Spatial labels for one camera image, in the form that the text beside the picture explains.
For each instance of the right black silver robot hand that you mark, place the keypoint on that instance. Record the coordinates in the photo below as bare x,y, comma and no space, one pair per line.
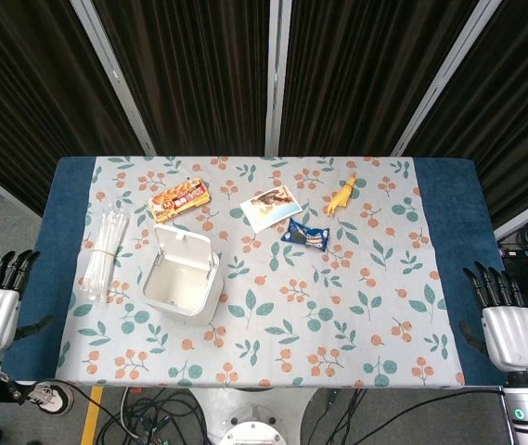
511,336

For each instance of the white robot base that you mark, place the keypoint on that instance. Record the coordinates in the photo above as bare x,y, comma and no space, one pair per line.
254,426

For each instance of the white plastic bin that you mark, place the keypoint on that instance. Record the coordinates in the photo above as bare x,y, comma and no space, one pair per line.
180,292

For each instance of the black power strip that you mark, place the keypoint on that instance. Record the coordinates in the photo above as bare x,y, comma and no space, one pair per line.
516,252

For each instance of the blue table cover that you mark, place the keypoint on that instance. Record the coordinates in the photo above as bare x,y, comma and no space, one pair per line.
66,222

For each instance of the bundle of clear wrapped straws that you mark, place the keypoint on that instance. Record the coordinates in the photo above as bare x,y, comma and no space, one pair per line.
103,250

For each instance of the dark ribbed partition panel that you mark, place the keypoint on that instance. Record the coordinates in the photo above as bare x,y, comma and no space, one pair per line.
189,69
27,92
361,69
514,116

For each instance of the orange snack box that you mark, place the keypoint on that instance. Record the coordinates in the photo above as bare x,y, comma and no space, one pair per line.
180,199

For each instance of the yellow rubber chicken toy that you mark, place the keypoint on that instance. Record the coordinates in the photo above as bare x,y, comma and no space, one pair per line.
340,197

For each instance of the floral patterned tablecloth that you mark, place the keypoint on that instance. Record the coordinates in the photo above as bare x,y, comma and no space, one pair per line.
291,301

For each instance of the blue Oreo cookie packet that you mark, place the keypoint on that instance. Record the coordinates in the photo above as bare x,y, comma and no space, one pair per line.
307,237

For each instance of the photo postcard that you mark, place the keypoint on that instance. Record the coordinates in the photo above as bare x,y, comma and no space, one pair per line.
268,208

